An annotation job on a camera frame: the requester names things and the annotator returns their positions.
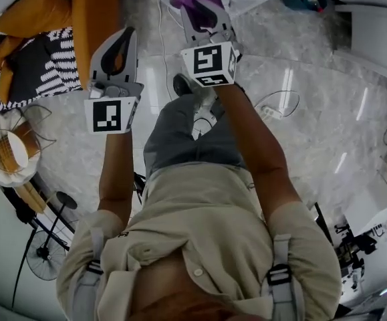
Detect person's left forearm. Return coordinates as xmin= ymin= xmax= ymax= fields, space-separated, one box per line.
xmin=98 ymin=130 xmax=134 ymax=229

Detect black hanging cable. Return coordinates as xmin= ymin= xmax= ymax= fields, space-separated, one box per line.
xmin=11 ymin=229 xmax=37 ymax=310

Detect person's grey trousers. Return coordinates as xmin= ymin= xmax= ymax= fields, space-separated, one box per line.
xmin=142 ymin=94 xmax=247 ymax=180

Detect black camera rig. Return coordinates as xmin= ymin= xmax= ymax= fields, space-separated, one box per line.
xmin=334 ymin=224 xmax=378 ymax=280

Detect black floor cable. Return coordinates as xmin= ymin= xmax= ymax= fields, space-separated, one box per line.
xmin=191 ymin=117 xmax=217 ymax=136

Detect light wooden slat frame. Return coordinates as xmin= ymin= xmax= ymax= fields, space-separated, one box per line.
xmin=19 ymin=182 xmax=47 ymax=213

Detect grey harness strap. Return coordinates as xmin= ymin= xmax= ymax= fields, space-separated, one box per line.
xmin=76 ymin=227 xmax=106 ymax=321
xmin=266 ymin=234 xmax=306 ymax=321

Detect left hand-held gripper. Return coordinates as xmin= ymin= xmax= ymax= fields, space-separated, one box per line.
xmin=84 ymin=27 xmax=144 ymax=135

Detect white floor cable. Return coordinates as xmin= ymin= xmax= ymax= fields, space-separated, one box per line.
xmin=157 ymin=0 xmax=174 ymax=103

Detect white power strip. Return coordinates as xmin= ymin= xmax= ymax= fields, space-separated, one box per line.
xmin=261 ymin=105 xmax=283 ymax=119

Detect person's left shoe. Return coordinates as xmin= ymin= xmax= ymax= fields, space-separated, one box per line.
xmin=172 ymin=73 xmax=196 ymax=97

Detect white power strip cable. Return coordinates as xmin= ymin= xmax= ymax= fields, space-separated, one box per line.
xmin=253 ymin=90 xmax=301 ymax=120

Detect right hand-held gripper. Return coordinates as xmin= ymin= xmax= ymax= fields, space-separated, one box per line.
xmin=179 ymin=0 xmax=243 ymax=88

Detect person's right forearm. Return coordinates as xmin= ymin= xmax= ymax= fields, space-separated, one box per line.
xmin=213 ymin=82 xmax=303 ymax=233

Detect orange sofa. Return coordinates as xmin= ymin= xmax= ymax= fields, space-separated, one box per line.
xmin=0 ymin=0 xmax=121 ymax=115

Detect person's beige shirt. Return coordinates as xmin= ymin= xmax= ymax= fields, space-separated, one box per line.
xmin=56 ymin=160 xmax=343 ymax=321

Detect black pedestal fan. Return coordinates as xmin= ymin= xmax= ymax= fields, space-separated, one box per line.
xmin=25 ymin=191 xmax=78 ymax=282

